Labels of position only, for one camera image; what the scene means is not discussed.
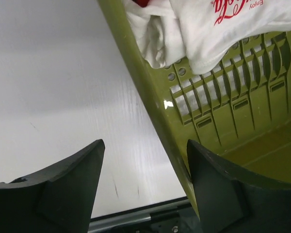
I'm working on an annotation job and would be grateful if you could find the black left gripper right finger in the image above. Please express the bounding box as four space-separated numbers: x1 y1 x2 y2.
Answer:
187 140 291 233

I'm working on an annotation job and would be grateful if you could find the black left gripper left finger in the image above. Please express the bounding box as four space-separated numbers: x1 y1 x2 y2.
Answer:
0 139 105 233

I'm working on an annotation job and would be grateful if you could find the olive green plastic basket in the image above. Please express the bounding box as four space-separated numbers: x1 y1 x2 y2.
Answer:
99 0 291 209

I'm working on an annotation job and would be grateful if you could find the white t shirt red print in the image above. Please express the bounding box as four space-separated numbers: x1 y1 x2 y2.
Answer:
123 0 291 74

